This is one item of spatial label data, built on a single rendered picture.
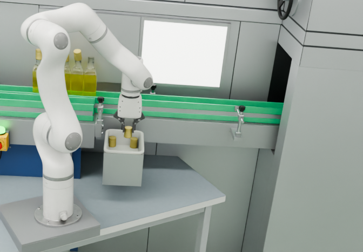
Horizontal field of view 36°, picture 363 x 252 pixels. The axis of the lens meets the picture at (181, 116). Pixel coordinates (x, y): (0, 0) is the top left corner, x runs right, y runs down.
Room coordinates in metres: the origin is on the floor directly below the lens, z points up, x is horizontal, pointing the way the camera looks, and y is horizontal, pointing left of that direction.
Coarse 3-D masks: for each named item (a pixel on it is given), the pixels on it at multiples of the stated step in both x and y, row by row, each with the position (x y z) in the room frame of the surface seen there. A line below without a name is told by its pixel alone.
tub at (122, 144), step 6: (108, 132) 2.28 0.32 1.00; (114, 132) 2.30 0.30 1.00; (120, 132) 2.30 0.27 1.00; (138, 132) 2.31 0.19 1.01; (108, 138) 2.27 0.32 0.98; (120, 138) 2.30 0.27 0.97; (126, 138) 2.30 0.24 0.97; (138, 138) 2.31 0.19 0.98; (108, 144) 2.24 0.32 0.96; (120, 144) 2.30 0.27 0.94; (126, 144) 2.30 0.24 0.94; (138, 144) 2.30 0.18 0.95; (108, 150) 2.09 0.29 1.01; (114, 150) 2.24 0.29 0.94; (120, 150) 2.24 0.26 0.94; (126, 150) 2.25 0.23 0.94; (132, 150) 2.26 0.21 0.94; (138, 150) 2.26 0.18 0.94
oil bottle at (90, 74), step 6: (84, 72) 2.39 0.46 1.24; (90, 72) 2.38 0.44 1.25; (96, 72) 2.40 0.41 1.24; (84, 78) 2.38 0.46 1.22; (90, 78) 2.38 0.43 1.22; (96, 78) 2.41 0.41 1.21; (84, 84) 2.38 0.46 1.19; (90, 84) 2.38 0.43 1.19; (96, 84) 2.43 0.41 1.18; (84, 90) 2.38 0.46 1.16; (90, 90) 2.38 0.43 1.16
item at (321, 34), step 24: (312, 0) 2.30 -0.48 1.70; (336, 0) 2.31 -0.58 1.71; (360, 0) 2.32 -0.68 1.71; (288, 24) 2.54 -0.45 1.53; (312, 24) 2.30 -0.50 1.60; (336, 24) 2.31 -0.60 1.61; (360, 24) 2.32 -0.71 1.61; (288, 48) 2.48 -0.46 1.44; (312, 48) 2.30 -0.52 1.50; (336, 48) 2.32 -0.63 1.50; (360, 48) 2.33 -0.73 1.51
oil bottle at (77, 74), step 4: (72, 68) 2.39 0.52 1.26; (76, 68) 2.38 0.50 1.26; (80, 68) 2.39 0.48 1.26; (72, 72) 2.37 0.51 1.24; (76, 72) 2.37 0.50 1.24; (80, 72) 2.37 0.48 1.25; (72, 76) 2.37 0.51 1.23; (76, 76) 2.37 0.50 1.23; (80, 76) 2.37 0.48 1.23; (72, 80) 2.37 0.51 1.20; (76, 80) 2.37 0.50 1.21; (80, 80) 2.37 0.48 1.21; (72, 84) 2.37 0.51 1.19; (76, 84) 2.37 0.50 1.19; (80, 84) 2.37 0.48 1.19; (72, 88) 2.37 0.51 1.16; (76, 88) 2.37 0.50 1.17; (80, 88) 2.37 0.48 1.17; (72, 92) 2.37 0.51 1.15; (76, 92) 2.37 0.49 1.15; (80, 92) 2.37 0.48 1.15
